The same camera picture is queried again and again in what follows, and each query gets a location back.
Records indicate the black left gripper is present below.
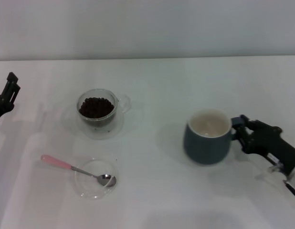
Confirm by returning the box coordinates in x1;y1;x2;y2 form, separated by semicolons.
0;72;21;127

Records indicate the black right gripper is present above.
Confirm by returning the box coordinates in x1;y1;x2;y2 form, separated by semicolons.
234;114;295;177

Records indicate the dark blue ceramic mug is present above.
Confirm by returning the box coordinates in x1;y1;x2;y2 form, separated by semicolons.
183;109;244;166

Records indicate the pink handled metal spoon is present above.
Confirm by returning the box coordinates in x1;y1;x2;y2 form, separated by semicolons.
41;154;117;188

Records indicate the pile of coffee beans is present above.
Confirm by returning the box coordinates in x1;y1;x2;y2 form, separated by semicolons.
78;96;115;119

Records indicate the large clear glass saucer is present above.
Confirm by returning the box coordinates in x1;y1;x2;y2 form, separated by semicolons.
63;104;126;140

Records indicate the small clear glass dish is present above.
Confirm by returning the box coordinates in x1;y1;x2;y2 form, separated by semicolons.
74;157;120;200

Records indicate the clear double-wall glass cup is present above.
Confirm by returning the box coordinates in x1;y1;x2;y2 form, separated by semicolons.
76;88;132;127

